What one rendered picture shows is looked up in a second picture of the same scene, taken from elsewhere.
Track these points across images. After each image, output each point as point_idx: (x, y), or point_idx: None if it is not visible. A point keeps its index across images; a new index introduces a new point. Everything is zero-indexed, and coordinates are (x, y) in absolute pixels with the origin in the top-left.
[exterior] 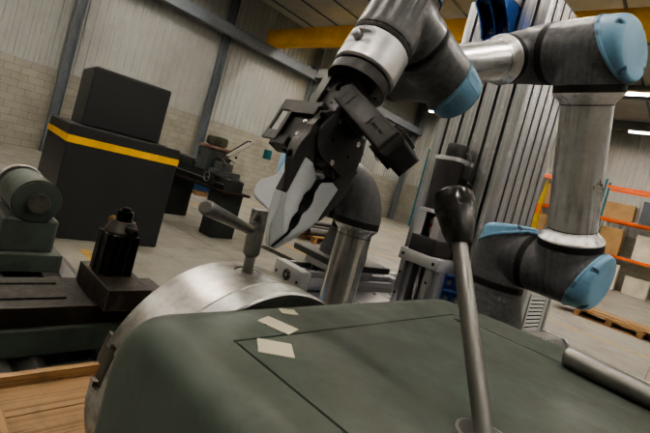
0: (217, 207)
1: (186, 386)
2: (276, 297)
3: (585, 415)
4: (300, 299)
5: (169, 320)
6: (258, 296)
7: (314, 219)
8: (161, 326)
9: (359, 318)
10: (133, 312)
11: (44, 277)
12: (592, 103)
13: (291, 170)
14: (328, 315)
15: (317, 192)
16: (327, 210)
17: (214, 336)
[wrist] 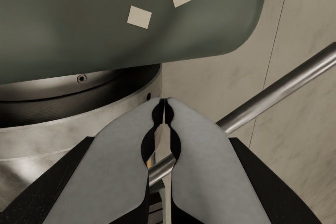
0: (328, 56)
1: None
2: (73, 115)
3: None
4: (24, 123)
5: (257, 15)
6: (96, 117)
7: (108, 130)
8: (261, 12)
9: None
10: (159, 140)
11: None
12: None
13: (268, 172)
14: None
15: (137, 175)
16: (71, 159)
17: None
